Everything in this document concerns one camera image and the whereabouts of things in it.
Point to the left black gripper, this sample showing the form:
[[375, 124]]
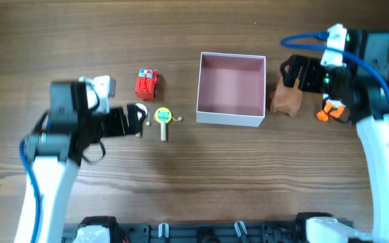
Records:
[[119, 126]]

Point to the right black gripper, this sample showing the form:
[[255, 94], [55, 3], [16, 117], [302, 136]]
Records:
[[311, 75]]

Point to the brown plush toy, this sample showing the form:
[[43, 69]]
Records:
[[285, 99]]

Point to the red toy fire truck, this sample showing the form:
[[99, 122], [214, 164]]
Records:
[[146, 83]]

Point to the white plush duck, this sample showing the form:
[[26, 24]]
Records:
[[331, 109]]

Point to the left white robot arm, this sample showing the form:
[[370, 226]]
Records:
[[52, 153]]

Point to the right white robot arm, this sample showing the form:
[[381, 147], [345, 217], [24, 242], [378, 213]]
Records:
[[353, 72]]

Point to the white wooden rattle drum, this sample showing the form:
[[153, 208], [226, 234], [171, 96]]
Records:
[[143, 114]]

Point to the yellow cat rattle drum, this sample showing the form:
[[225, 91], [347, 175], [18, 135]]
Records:
[[163, 116]]

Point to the pink white open box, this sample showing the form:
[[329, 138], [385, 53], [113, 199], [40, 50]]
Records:
[[232, 89]]

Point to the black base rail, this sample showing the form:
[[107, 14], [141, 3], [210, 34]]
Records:
[[198, 233]]

